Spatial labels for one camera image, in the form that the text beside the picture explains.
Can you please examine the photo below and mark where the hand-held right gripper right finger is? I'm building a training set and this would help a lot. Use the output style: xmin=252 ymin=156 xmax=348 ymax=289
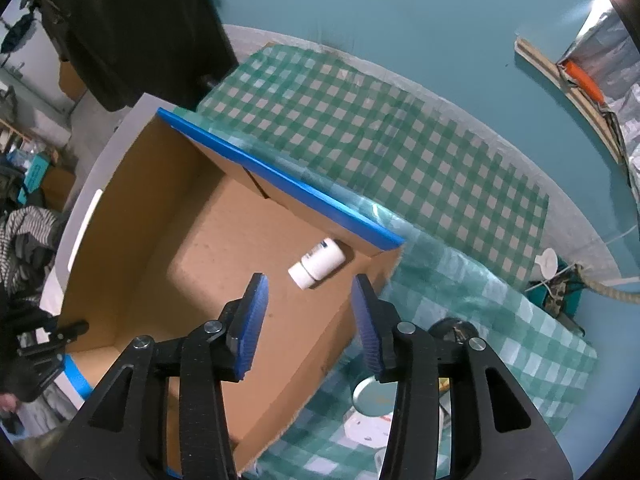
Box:
xmin=350 ymin=274 xmax=573 ymax=480

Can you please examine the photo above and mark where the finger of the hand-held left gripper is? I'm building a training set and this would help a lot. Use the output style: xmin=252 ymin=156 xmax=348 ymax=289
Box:
xmin=22 ymin=352 xmax=70 ymax=401
xmin=17 ymin=320 xmax=91 ymax=358

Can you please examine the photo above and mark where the teal container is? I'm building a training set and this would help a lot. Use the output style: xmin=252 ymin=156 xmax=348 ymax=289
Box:
xmin=525 ymin=257 xmax=583 ymax=321

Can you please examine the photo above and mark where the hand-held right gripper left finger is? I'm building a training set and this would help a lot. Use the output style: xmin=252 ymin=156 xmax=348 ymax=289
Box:
xmin=45 ymin=272 xmax=271 ymax=480

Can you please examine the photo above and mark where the small teal box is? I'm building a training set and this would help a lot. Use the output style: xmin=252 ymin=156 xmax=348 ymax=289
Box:
xmin=22 ymin=152 xmax=53 ymax=193

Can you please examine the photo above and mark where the silver foil sheet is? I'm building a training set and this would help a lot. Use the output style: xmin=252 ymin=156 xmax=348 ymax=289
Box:
xmin=560 ymin=0 xmax=640 ymax=186

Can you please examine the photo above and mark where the white box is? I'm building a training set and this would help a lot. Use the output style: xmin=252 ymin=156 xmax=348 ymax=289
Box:
xmin=287 ymin=238 xmax=347 ymax=291

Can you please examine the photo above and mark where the striped cloth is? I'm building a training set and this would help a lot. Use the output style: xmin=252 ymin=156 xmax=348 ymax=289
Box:
xmin=0 ymin=205 xmax=66 ymax=286

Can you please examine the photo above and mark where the black hanging cloth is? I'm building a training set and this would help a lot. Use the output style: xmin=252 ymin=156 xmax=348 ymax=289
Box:
xmin=37 ymin=0 xmax=241 ymax=111

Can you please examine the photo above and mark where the white round lid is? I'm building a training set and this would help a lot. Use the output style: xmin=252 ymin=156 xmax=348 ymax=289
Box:
xmin=534 ymin=247 xmax=560 ymax=281

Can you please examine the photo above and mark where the beige hose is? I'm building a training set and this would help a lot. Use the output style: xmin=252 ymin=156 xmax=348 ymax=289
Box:
xmin=580 ymin=265 xmax=640 ymax=306

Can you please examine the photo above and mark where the brown cardboard box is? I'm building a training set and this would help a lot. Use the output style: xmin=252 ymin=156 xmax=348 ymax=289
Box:
xmin=57 ymin=60 xmax=88 ymax=101
xmin=42 ymin=167 xmax=76 ymax=211

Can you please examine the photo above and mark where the cardboard box with blue tape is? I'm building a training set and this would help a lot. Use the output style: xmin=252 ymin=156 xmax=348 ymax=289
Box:
xmin=52 ymin=92 xmax=406 ymax=480

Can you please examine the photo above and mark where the pale pink earbuds case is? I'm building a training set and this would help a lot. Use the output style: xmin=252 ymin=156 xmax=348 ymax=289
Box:
xmin=344 ymin=410 xmax=396 ymax=448

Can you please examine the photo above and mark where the wooden plank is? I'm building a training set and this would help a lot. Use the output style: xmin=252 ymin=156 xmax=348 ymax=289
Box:
xmin=514 ymin=35 xmax=626 ymax=163

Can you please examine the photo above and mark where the green metal tin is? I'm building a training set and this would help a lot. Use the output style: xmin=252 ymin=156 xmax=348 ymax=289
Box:
xmin=350 ymin=377 xmax=401 ymax=418

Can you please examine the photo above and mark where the green checkered tablecloth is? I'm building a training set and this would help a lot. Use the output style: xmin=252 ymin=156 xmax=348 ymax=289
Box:
xmin=195 ymin=42 xmax=598 ymax=480

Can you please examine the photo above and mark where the orange tool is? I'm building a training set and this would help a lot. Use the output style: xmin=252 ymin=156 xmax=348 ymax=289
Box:
xmin=562 ymin=60 xmax=606 ymax=103

